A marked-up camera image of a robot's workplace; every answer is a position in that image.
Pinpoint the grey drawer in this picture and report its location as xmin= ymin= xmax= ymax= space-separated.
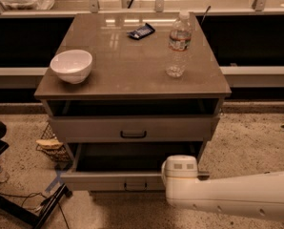
xmin=49 ymin=115 xmax=219 ymax=143
xmin=61 ymin=141 xmax=205 ymax=192

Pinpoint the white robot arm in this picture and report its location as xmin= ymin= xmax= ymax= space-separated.
xmin=161 ymin=155 xmax=284 ymax=222

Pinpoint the grey drawer cabinet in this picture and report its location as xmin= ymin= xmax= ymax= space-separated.
xmin=33 ymin=11 xmax=233 ymax=196

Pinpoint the dark blue snack packet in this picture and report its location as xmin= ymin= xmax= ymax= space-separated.
xmin=128 ymin=23 xmax=155 ymax=40

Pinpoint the white ceramic bowl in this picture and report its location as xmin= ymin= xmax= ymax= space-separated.
xmin=50 ymin=50 xmax=92 ymax=84

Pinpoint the clear plastic water bottle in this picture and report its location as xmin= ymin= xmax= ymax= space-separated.
xmin=166 ymin=10 xmax=193 ymax=78

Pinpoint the tan sponge in basket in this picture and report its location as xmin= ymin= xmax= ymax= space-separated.
xmin=36 ymin=138 xmax=63 ymax=150

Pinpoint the blue tape cross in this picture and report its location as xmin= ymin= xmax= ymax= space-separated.
xmin=45 ymin=170 xmax=64 ymax=193

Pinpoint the black stand base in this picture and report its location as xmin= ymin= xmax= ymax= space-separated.
xmin=0 ymin=118 xmax=73 ymax=229

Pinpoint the black cable on floor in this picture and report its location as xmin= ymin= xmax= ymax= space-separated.
xmin=0 ymin=184 xmax=71 ymax=229

